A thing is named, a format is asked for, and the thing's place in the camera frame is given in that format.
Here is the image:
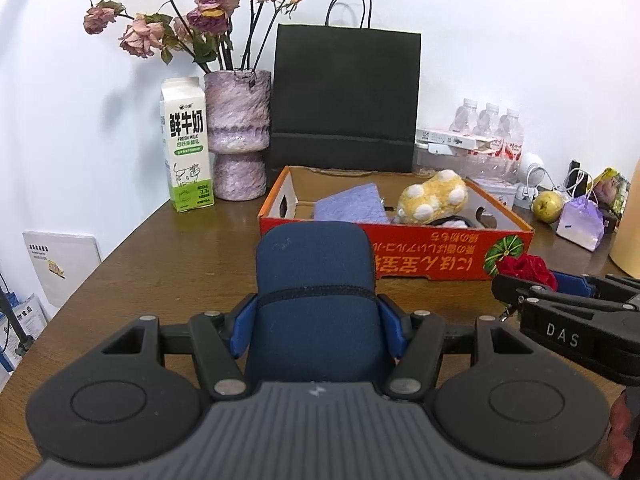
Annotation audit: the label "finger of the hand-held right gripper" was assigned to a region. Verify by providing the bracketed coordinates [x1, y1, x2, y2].
[491, 274, 632, 314]
[550, 271, 640, 307]

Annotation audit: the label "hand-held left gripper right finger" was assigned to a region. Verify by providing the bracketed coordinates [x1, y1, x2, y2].
[378, 292, 538, 403]

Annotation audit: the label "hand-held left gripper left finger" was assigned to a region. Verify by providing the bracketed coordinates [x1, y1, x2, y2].
[97, 292, 258, 403]

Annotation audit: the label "red artificial rose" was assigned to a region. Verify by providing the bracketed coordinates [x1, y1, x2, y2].
[495, 254, 558, 291]

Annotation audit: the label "black braided cable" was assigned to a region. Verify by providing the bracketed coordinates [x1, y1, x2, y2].
[430, 215, 482, 229]

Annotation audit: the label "red cardboard box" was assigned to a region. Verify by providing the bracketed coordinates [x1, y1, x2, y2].
[258, 165, 536, 281]

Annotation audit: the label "navy blue case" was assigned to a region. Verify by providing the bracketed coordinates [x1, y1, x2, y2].
[245, 221, 393, 391]

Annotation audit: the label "yellow plush toy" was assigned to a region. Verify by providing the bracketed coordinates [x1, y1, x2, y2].
[395, 170, 469, 224]

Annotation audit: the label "purple knitted pouch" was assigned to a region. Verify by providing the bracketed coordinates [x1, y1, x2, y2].
[314, 183, 392, 223]

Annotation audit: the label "person's right hand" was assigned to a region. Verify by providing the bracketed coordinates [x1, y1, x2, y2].
[607, 387, 640, 480]

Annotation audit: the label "purple tissue pack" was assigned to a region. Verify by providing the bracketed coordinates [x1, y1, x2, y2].
[556, 196, 605, 252]

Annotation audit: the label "yellow thermos jug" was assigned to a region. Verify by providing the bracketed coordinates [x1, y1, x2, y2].
[609, 162, 640, 278]

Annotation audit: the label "yellow-green apple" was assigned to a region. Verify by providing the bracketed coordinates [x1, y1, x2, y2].
[531, 190, 563, 223]

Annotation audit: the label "white plastic tub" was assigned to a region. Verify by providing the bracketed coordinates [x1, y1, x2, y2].
[472, 177, 521, 206]

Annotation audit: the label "colourful snack packet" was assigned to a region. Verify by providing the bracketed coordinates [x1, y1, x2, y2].
[592, 167, 631, 211]

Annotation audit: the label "black charger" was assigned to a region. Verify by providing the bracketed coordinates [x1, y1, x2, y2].
[565, 160, 584, 193]

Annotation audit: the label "small white fan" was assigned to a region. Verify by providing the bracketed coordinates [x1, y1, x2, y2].
[515, 151, 548, 206]

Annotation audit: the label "green white milk carton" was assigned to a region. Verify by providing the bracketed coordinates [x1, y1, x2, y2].
[160, 76, 216, 214]

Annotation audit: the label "white board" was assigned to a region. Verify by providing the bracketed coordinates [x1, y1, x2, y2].
[22, 231, 102, 308]

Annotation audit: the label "purple mottled vase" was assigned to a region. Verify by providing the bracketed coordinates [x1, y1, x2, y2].
[203, 70, 272, 202]

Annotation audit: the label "black light stand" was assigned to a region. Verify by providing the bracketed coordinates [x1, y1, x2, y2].
[0, 280, 36, 361]

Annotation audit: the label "blue white paper package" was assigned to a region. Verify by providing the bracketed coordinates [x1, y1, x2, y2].
[0, 275, 51, 377]

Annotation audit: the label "black paper bag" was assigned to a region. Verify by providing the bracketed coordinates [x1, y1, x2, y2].
[265, 0, 422, 175]

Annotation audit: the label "dried pink roses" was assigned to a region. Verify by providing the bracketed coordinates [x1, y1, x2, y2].
[83, 0, 307, 75]

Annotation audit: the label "white cable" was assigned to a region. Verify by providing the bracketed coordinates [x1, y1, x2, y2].
[537, 167, 593, 199]

